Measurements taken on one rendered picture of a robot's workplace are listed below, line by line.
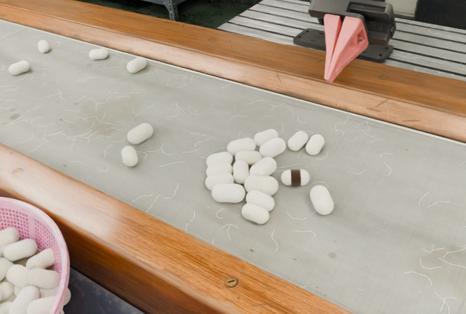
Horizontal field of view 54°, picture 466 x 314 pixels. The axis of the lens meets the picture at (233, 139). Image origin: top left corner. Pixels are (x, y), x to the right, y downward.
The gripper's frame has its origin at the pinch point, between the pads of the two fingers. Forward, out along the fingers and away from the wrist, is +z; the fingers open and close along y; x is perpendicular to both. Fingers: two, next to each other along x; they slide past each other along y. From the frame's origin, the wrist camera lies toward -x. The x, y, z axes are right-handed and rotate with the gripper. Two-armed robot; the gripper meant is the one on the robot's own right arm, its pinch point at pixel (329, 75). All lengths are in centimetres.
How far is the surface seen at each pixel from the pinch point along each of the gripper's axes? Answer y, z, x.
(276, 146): -2.3, 11.1, -2.2
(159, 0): -177, -74, 155
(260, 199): 0.5, 17.7, -7.9
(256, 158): -3.5, 13.4, -3.8
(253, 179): -1.5, 16.0, -6.9
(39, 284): -13.3, 33.3, -18.6
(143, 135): -19.1, 15.7, -5.5
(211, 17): -149, -78, 175
